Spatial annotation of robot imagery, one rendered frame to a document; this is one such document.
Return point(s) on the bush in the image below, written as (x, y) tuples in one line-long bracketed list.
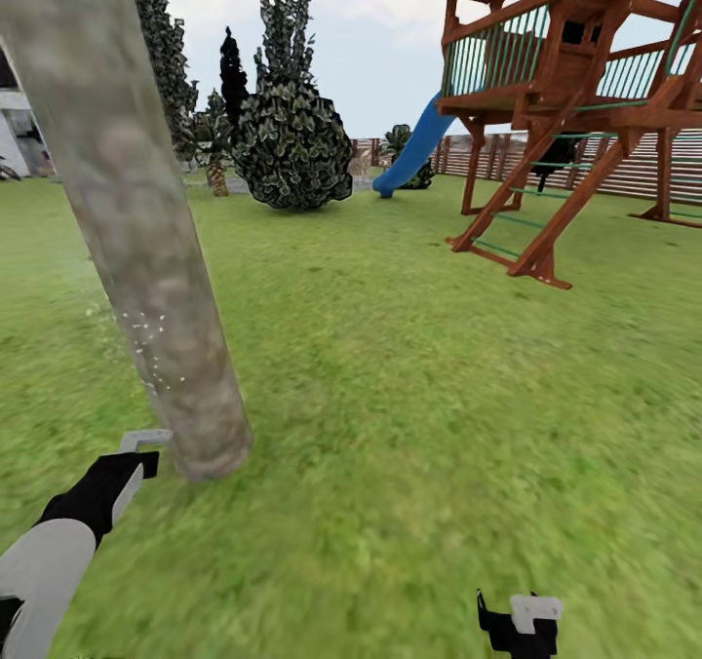
[(423, 177), (290, 146), (395, 141), (209, 148)]

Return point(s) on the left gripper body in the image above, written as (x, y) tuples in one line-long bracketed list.
[(149, 460)]

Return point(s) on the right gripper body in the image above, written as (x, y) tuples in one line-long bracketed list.
[(505, 637)]

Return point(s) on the fixed window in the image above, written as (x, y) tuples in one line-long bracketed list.
[(30, 141)]

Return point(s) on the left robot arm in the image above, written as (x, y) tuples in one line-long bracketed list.
[(40, 573)]

